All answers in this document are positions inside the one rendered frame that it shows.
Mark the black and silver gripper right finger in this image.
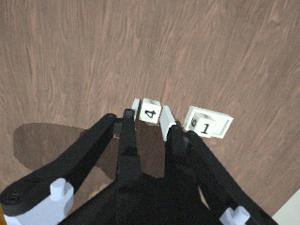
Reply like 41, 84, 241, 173
159, 106, 278, 225

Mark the white cube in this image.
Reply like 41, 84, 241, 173
189, 112, 218, 138
139, 98, 161, 124

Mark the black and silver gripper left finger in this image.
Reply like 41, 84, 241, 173
0, 98, 149, 225

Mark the white rectangular tray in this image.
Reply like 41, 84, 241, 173
183, 106, 233, 138

